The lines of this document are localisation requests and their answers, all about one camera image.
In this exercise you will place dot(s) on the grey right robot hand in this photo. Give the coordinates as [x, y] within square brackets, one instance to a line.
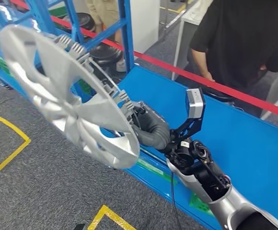
[143, 114]

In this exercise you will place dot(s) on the person's hand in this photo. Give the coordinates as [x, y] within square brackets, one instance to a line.
[208, 77]

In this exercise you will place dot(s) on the silver plastic wheel cover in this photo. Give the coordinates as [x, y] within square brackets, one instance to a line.
[57, 70]

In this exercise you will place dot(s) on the person's forearm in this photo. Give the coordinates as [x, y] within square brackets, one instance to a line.
[199, 62]

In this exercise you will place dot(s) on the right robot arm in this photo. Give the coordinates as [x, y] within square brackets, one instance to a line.
[225, 206]

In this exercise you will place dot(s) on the red barrier belt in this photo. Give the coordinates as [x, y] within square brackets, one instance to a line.
[177, 72]

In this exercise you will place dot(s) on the white table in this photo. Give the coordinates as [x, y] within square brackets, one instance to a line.
[177, 47]

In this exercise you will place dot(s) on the person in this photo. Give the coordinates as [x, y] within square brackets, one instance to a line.
[103, 12]
[237, 38]

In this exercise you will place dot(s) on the black stool with chrome base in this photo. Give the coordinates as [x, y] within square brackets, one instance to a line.
[81, 20]
[105, 54]

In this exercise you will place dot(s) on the white cabinet panel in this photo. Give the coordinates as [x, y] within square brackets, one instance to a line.
[145, 25]

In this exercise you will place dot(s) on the yellow floor tape square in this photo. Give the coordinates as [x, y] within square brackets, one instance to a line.
[105, 213]

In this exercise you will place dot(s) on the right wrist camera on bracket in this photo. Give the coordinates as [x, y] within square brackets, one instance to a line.
[195, 103]

